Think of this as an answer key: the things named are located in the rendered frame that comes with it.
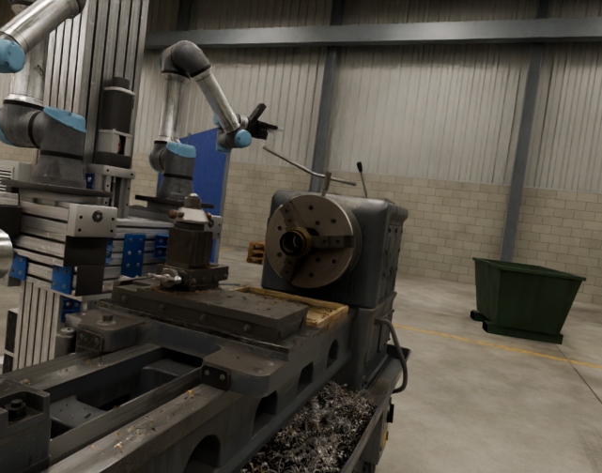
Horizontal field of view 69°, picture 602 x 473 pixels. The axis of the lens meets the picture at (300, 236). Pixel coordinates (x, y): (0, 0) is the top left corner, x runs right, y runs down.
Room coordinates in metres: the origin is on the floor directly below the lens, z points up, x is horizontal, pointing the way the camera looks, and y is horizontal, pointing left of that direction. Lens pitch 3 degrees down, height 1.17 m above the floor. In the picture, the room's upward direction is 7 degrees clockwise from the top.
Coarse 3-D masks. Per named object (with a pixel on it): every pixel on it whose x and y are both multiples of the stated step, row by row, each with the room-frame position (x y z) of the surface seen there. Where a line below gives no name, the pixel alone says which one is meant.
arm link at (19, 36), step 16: (48, 0) 1.24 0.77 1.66; (64, 0) 1.27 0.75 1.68; (80, 0) 1.32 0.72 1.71; (16, 16) 1.17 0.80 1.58; (32, 16) 1.18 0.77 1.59; (48, 16) 1.22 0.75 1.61; (64, 16) 1.28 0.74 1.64; (0, 32) 1.10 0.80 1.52; (16, 32) 1.13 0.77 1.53; (32, 32) 1.16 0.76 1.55; (48, 32) 1.23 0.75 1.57; (0, 48) 1.06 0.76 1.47; (16, 48) 1.09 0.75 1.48; (32, 48) 1.19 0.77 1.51; (0, 64) 1.07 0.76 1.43; (16, 64) 1.10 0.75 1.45
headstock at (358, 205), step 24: (288, 192) 1.69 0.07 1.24; (312, 192) 1.68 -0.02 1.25; (360, 216) 1.56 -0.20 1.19; (384, 216) 1.55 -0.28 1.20; (408, 216) 2.05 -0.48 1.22; (384, 240) 1.57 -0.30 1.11; (264, 264) 1.69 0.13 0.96; (360, 264) 1.55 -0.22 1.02; (384, 264) 1.69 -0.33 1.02; (288, 288) 1.65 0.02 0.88; (336, 288) 1.58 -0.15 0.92; (360, 288) 1.55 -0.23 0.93; (384, 288) 1.80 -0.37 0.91
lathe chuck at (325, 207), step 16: (304, 208) 1.47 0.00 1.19; (320, 208) 1.45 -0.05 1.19; (336, 208) 1.43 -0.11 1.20; (272, 224) 1.51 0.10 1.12; (304, 224) 1.47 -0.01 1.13; (320, 224) 1.45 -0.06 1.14; (336, 224) 1.43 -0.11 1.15; (352, 224) 1.44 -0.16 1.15; (272, 240) 1.51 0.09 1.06; (272, 256) 1.51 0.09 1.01; (320, 256) 1.44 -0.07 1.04; (336, 256) 1.42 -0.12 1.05; (352, 256) 1.42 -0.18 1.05; (304, 272) 1.46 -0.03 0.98; (320, 272) 1.44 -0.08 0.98; (336, 272) 1.42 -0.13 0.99
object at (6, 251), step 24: (0, 240) 0.48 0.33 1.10; (0, 264) 0.48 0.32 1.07; (0, 384) 0.49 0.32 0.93; (24, 384) 0.50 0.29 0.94; (0, 408) 0.44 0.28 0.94; (24, 408) 0.46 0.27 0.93; (48, 408) 0.48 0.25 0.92; (0, 432) 0.43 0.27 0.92; (24, 432) 0.45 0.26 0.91; (48, 432) 0.48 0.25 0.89; (0, 456) 0.43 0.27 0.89; (24, 456) 0.45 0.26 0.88
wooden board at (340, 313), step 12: (240, 288) 1.42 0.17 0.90; (252, 288) 1.46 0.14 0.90; (288, 300) 1.41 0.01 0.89; (300, 300) 1.40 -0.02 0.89; (312, 300) 1.39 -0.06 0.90; (312, 312) 1.29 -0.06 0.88; (324, 312) 1.31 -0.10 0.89; (336, 312) 1.24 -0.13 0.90; (312, 324) 1.08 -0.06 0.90; (324, 324) 1.13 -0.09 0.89; (336, 324) 1.25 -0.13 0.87
